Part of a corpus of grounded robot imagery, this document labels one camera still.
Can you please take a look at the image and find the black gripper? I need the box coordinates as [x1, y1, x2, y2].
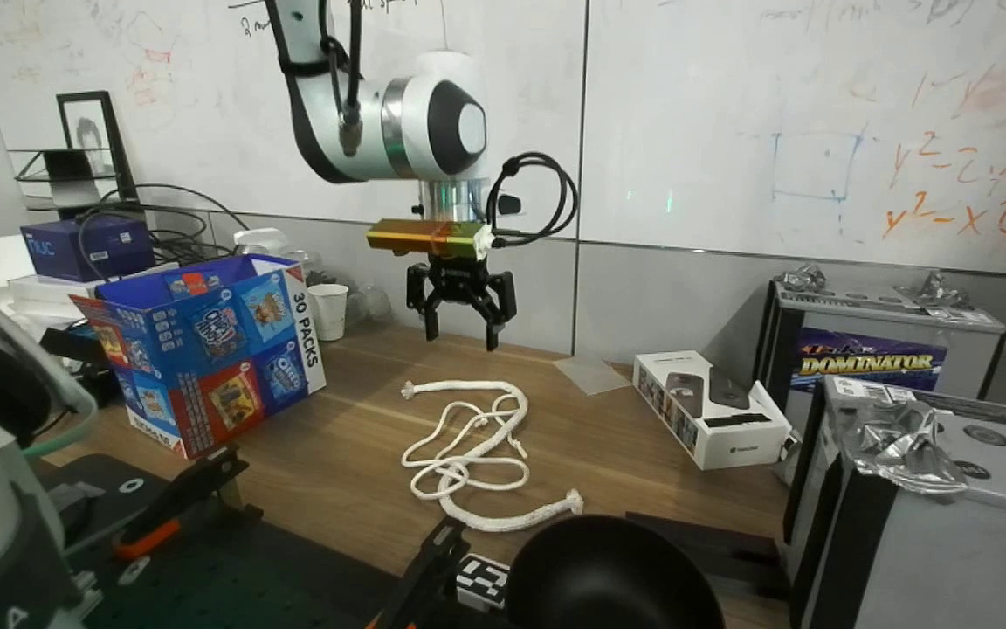
[406, 257, 522, 352]

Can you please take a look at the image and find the thin white rope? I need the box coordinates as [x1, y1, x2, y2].
[399, 395, 530, 502]

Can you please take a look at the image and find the thick white rope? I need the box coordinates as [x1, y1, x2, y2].
[399, 378, 587, 540]

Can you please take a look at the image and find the colourful blue cardboard box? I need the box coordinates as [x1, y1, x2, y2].
[70, 251, 332, 462]

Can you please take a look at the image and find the white product box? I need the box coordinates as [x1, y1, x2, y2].
[630, 347, 797, 474]

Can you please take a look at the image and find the dark blue box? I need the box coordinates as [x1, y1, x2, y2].
[20, 211, 160, 282]

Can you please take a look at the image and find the grey box with round holes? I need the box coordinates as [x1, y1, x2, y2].
[784, 373, 1006, 629]

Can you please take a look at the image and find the white paper cup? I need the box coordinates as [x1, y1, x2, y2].
[307, 281, 353, 347]

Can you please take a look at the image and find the black white fiducial tag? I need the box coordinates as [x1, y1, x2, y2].
[452, 552, 515, 616]

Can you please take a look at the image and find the black frying pan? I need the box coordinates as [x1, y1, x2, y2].
[503, 515, 726, 629]

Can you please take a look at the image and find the small crumpled foil piece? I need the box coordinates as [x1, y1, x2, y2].
[895, 271, 982, 314]
[775, 262, 834, 304]

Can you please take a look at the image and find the large crumpled foil piece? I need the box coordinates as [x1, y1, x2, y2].
[831, 378, 976, 492]

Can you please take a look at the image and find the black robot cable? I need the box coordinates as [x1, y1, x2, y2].
[318, 0, 584, 251]

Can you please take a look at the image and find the black cable pile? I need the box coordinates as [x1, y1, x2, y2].
[70, 180, 255, 271]

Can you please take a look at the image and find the black clamp with orange handle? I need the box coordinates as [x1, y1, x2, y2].
[111, 443, 251, 565]

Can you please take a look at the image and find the black picture frame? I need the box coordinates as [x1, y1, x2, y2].
[56, 89, 141, 211]

